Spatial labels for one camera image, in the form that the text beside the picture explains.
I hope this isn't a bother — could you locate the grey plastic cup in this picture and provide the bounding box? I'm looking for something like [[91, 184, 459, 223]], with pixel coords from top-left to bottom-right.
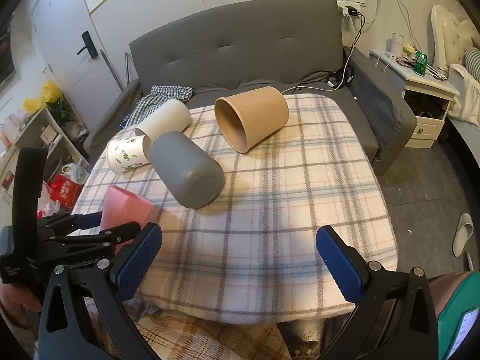
[[150, 131, 225, 209]]

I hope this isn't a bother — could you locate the plaid table cloth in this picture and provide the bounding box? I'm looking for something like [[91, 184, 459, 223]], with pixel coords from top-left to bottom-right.
[[74, 94, 398, 324]]

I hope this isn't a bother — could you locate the red gift bag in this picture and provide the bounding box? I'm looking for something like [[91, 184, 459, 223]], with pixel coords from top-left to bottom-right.
[[48, 174, 82, 210]]

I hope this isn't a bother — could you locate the white door with black handle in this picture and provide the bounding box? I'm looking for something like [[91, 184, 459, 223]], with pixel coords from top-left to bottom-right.
[[32, 0, 120, 129]]

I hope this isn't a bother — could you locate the pink hexagonal cup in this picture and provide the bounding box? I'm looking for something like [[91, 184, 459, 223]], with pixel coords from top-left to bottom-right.
[[100, 186, 154, 254]]

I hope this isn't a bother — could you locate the left hand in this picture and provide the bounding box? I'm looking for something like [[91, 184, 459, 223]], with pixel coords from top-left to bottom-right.
[[1, 283, 41, 329]]

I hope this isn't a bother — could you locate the wall mounted television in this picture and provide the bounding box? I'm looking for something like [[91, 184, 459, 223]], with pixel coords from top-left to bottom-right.
[[0, 29, 15, 84]]

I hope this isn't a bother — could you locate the black charging cable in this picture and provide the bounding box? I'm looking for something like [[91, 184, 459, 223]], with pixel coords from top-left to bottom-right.
[[280, 10, 367, 95]]

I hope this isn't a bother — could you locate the yellow plastic bag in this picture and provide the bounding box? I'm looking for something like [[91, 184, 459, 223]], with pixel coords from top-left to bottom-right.
[[22, 80, 63, 114]]

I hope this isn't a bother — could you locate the white cup green leaf print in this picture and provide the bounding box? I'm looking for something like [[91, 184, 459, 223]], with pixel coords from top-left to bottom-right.
[[106, 135, 152, 174]]

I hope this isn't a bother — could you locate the brown kraft paper cup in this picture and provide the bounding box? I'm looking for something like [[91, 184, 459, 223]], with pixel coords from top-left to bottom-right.
[[214, 86, 289, 154]]

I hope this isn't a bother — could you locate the white slipper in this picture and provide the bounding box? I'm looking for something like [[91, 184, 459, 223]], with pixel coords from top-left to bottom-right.
[[452, 212, 474, 257]]

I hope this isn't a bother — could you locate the white shelf cabinet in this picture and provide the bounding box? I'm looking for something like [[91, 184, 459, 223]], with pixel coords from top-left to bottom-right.
[[1, 107, 89, 205]]

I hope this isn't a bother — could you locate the green bottle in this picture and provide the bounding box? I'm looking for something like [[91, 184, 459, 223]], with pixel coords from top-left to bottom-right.
[[413, 50, 428, 77]]

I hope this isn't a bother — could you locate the checked striped cloth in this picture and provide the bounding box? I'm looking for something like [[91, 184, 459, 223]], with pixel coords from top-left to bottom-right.
[[120, 85, 194, 128]]

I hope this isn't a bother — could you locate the plain white paper cup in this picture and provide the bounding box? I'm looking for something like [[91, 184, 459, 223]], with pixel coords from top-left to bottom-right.
[[134, 99, 192, 142]]

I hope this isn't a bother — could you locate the white bedside cabinet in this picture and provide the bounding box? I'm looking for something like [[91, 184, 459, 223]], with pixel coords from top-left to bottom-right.
[[368, 49, 460, 149]]

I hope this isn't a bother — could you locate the grey fabric sofa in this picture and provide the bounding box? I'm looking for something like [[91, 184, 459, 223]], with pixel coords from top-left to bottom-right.
[[84, 0, 417, 176]]

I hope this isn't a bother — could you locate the cream upholstered headboard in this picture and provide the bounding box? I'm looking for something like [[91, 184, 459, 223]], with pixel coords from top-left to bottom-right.
[[430, 5, 479, 73]]

